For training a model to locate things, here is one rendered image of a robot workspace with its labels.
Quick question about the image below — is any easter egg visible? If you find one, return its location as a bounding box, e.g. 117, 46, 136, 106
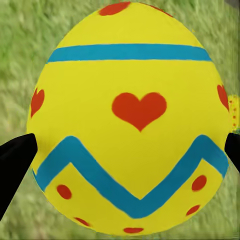
26, 2, 233, 236
228, 95, 240, 132

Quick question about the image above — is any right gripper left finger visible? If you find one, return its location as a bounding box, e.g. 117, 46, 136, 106
0, 133, 38, 221

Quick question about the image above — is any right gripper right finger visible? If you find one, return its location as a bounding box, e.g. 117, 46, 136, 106
224, 132, 240, 172

